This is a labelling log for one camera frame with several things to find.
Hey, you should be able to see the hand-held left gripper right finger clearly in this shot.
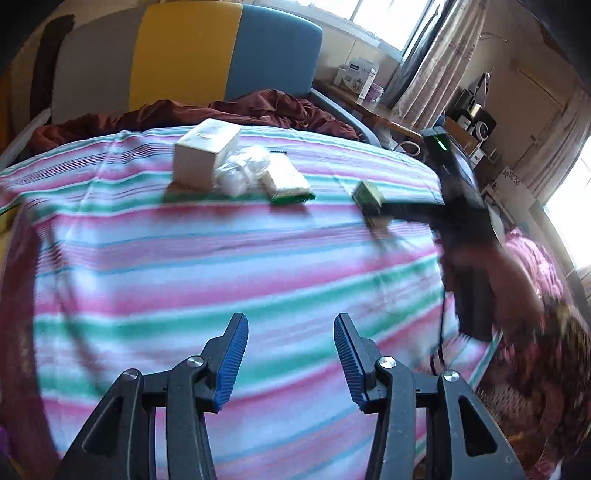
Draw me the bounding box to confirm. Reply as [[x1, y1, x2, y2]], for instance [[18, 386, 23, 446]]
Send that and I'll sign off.
[[333, 313, 527, 480]]

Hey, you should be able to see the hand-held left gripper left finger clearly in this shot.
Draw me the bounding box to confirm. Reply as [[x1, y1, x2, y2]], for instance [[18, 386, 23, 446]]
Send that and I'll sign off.
[[58, 312, 250, 480]]

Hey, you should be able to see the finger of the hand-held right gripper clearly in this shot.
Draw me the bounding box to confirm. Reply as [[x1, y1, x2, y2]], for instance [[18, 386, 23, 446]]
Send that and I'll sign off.
[[369, 198, 448, 228]]

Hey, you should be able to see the small green box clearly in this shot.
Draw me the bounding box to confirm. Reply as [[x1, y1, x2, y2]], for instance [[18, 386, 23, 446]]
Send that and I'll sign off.
[[351, 180, 391, 228]]

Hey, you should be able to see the person's right hand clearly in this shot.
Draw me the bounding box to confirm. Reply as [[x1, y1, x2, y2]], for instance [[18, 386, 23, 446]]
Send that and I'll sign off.
[[462, 244, 546, 334]]

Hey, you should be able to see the black stereo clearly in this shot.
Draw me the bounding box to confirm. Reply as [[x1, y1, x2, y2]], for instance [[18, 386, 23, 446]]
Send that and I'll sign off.
[[454, 87, 498, 140]]

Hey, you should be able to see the wooden table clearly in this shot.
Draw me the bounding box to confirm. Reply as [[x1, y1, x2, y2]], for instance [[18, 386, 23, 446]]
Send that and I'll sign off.
[[318, 80, 424, 140]]

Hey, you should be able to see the beige short curtain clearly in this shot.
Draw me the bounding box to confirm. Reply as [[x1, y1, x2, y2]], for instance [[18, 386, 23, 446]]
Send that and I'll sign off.
[[512, 83, 591, 205]]

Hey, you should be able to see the striped bedsheet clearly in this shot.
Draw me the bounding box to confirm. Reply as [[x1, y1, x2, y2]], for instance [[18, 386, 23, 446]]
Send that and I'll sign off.
[[0, 124, 505, 480]]

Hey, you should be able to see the small window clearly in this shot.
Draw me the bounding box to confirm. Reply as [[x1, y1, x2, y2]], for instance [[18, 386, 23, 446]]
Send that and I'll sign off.
[[544, 184, 591, 274]]

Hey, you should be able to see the green and white packet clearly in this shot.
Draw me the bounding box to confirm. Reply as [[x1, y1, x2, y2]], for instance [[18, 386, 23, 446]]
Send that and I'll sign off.
[[260, 151, 317, 205]]

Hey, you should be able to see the patterned long curtain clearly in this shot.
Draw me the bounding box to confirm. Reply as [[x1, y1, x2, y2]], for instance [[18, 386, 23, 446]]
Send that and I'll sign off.
[[382, 0, 486, 131]]

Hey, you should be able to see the white appliance box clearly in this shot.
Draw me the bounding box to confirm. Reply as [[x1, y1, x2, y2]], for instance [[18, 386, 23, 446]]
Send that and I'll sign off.
[[334, 57, 380, 96]]

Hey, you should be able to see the clear plastic bag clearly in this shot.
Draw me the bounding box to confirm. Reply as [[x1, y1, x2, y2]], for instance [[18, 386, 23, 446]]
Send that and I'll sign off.
[[214, 145, 271, 197]]

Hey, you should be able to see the maroon blanket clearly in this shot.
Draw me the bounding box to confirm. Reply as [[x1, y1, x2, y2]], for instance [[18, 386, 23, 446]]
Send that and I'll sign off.
[[31, 89, 362, 149]]

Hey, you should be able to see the large window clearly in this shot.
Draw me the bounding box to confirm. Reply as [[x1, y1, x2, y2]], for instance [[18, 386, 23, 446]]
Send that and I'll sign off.
[[344, 0, 445, 57]]

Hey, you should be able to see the floral patterned clothing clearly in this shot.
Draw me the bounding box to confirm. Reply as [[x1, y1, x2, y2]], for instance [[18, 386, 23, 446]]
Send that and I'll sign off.
[[478, 230, 591, 480]]

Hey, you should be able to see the white cardboard box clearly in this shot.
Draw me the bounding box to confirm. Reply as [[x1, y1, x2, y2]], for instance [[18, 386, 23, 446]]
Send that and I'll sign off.
[[174, 119, 243, 190]]

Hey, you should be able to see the grey yellow blue headboard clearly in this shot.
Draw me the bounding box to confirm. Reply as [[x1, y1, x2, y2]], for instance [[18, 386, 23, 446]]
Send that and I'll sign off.
[[50, 2, 325, 126]]

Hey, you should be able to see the black cable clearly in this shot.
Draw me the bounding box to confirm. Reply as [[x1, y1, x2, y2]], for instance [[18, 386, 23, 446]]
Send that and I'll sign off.
[[431, 285, 450, 376]]

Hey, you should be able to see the grey bed frame rail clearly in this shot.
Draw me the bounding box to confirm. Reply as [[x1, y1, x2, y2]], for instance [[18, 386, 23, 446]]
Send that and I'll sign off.
[[308, 87, 385, 148]]

